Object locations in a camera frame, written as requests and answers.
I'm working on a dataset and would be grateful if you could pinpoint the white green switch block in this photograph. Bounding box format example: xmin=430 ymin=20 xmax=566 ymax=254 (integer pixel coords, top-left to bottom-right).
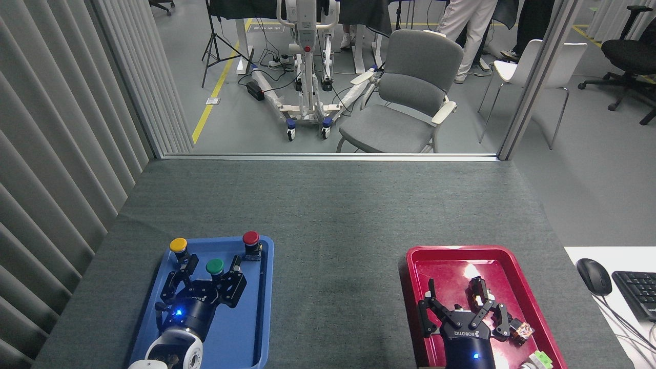
xmin=520 ymin=350 xmax=554 ymax=369

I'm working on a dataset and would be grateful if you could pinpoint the black and white switch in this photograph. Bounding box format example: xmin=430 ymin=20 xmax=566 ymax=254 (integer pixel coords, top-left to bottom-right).
xmin=468 ymin=276 xmax=496 ymax=309

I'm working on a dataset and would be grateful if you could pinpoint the white plastic chair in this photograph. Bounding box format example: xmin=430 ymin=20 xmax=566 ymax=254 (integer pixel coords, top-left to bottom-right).
xmin=478 ymin=39 xmax=588 ymax=151

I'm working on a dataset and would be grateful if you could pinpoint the person in dark trousers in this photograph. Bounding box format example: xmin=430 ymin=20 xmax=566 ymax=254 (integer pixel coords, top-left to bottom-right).
xmin=500 ymin=0 xmax=557 ymax=62

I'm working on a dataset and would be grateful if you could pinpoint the black amber switch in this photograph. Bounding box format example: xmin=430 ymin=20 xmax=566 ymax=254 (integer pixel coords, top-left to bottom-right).
xmin=509 ymin=318 xmax=535 ymax=345

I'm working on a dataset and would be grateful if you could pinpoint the green push button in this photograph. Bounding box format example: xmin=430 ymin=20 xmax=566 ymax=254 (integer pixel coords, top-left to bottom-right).
xmin=206 ymin=258 xmax=227 ymax=283

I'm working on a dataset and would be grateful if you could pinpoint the silver table edge rail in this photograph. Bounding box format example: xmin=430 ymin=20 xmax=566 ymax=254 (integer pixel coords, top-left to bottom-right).
xmin=163 ymin=153 xmax=500 ymax=162

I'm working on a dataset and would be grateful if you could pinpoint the black keyboard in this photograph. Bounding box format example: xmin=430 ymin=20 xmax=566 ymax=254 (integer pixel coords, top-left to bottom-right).
xmin=612 ymin=271 xmax=656 ymax=322

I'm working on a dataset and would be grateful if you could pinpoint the black office chair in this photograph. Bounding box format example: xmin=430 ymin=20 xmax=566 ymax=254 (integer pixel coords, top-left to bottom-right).
xmin=578 ymin=5 xmax=656 ymax=126

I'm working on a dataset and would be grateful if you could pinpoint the red push button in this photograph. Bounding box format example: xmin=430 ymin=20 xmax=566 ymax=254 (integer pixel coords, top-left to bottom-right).
xmin=242 ymin=231 xmax=263 ymax=262

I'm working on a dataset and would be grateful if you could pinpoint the blue plastic tray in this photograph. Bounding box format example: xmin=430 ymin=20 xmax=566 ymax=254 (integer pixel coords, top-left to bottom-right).
xmin=128 ymin=236 xmax=275 ymax=369

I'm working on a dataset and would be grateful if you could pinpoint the red plastic tray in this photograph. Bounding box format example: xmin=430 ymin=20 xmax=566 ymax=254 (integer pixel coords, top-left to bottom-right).
xmin=399 ymin=245 xmax=568 ymax=369

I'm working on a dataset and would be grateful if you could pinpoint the grey upholstered armchair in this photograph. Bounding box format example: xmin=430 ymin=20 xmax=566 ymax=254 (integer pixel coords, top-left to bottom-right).
xmin=336 ymin=29 xmax=465 ymax=153

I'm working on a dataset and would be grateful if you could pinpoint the black tripod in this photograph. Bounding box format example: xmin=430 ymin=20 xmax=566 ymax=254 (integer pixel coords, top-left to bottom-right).
xmin=201 ymin=0 xmax=253 ymax=89

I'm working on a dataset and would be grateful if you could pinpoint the black draped table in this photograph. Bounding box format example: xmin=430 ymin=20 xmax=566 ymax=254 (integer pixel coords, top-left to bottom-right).
xmin=208 ymin=0 xmax=393 ymax=37

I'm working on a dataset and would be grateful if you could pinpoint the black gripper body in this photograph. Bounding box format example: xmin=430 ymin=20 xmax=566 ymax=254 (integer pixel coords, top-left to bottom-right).
xmin=162 ymin=286 xmax=225 ymax=342
xmin=439 ymin=306 xmax=498 ymax=369

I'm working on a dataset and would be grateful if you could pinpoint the person in pale trousers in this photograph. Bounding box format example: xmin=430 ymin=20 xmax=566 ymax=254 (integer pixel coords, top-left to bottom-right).
xmin=438 ymin=0 xmax=499 ymax=84

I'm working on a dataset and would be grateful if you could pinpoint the yellow push button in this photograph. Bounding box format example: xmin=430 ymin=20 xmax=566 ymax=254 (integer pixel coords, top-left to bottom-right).
xmin=170 ymin=237 xmax=192 ymax=265

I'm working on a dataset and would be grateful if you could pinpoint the silver frame post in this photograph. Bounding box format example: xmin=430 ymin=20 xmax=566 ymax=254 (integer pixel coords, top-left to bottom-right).
xmin=496 ymin=0 xmax=583 ymax=161
xmin=91 ymin=0 xmax=195 ymax=158

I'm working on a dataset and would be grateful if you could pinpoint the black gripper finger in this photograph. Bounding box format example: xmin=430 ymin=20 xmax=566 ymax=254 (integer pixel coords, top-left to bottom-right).
xmin=159 ymin=254 xmax=200 ymax=305
xmin=217 ymin=256 xmax=248 ymax=308
xmin=417 ymin=279 xmax=455 ymax=339
xmin=467 ymin=276 xmax=511 ymax=342

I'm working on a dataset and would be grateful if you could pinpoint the black computer mouse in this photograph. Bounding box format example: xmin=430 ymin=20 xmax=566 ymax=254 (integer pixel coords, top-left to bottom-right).
xmin=576 ymin=258 xmax=613 ymax=296

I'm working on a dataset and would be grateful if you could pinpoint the white desk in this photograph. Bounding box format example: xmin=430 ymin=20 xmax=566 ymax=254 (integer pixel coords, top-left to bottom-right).
xmin=564 ymin=246 xmax=656 ymax=369

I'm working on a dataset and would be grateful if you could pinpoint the white wheeled stand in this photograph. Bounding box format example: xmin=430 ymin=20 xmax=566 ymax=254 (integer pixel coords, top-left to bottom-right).
xmin=251 ymin=0 xmax=380 ymax=141

